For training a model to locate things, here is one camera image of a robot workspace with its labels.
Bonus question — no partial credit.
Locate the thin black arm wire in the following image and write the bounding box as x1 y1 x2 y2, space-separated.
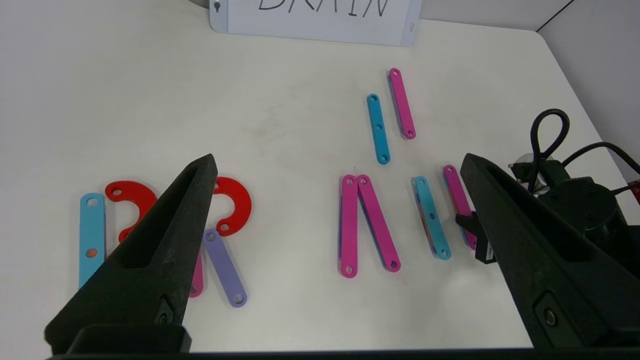
561 142 640 177

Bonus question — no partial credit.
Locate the large red plastic arc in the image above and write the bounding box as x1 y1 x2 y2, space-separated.
104 180 159 244

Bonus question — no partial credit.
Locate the short pink plastic bar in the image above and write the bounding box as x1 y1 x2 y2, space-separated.
388 68 417 140

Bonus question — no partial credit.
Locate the small red plastic arc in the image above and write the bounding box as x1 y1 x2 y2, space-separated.
212 176 253 237

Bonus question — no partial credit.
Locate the looped black cable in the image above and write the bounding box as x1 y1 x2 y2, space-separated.
529 108 571 193

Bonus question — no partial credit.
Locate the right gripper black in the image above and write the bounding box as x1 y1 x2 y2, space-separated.
455 212 501 264

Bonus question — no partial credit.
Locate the medium blue plastic bar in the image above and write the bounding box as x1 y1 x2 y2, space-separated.
366 93 391 165

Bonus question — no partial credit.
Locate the white BRAIN sign card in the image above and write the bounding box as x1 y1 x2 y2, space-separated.
209 0 423 47

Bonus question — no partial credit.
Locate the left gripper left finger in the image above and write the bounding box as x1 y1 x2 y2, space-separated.
44 153 219 357

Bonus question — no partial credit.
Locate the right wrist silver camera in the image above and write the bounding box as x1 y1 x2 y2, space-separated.
508 154 540 192

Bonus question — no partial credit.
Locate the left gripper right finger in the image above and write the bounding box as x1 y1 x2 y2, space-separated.
460 152 640 350

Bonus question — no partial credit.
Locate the blue bar with orange underside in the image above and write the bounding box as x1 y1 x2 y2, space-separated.
413 176 452 261

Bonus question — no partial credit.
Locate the short purple plastic bar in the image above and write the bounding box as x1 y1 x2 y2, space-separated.
202 228 248 308

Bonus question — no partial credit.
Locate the long pink plastic bar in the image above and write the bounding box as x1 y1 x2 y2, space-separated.
340 174 359 279
357 174 402 273
442 165 478 251
189 250 205 299

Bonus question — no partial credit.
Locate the long blue plastic bar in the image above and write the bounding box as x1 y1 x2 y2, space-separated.
79 193 107 291

